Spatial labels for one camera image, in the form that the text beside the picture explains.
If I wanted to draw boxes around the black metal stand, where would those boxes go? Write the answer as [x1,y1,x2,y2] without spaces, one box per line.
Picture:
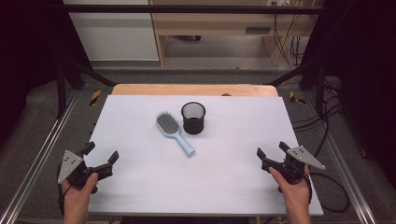
[55,58,118,119]
[266,57,327,119]

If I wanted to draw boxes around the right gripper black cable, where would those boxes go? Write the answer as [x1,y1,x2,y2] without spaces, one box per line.
[302,172,350,215]

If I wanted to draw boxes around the person's right hand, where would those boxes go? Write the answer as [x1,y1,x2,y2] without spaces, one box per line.
[268,163,313,213]

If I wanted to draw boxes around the light wooden desk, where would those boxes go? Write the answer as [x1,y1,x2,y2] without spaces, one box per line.
[148,0,325,67]

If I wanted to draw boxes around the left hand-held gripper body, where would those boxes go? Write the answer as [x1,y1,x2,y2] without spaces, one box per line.
[56,149,104,189]

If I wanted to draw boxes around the yellow black tape marker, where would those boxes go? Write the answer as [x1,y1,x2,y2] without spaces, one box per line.
[89,90,103,107]
[289,91,306,105]

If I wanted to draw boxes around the light blue hairbrush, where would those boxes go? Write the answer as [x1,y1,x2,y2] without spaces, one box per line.
[155,111,196,158]

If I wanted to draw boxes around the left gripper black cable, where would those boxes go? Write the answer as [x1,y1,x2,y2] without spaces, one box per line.
[56,169,73,218]

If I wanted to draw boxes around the aluminium floor rail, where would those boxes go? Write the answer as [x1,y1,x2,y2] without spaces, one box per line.
[0,89,80,224]
[302,91,378,224]

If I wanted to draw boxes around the white table board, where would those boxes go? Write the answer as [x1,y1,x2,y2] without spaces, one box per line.
[81,94,325,217]

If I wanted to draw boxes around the black floor cables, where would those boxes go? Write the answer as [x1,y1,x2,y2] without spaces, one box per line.
[291,77,344,158]

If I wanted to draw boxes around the black mesh cup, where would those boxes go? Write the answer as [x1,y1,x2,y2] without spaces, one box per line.
[180,101,206,135]

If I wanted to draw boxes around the hanging black cable bundle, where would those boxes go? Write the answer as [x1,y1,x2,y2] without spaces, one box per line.
[272,13,310,68]

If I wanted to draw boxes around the person's left hand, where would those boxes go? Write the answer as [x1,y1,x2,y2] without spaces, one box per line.
[61,173,99,216]

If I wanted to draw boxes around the black horizontal frame bar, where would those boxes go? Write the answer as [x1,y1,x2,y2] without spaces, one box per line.
[46,4,344,15]

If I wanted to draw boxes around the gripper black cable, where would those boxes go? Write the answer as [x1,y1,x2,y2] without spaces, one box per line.
[302,172,350,215]
[56,169,73,218]

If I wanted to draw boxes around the wooden table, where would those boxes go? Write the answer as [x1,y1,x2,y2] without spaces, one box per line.
[110,83,279,97]

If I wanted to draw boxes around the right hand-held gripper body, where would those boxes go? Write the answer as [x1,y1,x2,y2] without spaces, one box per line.
[264,145,327,185]

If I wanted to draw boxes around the black curtain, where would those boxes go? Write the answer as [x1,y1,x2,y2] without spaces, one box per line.
[301,0,396,189]
[0,0,93,141]

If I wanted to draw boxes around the white cabinet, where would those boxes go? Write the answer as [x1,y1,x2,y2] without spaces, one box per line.
[63,0,160,63]

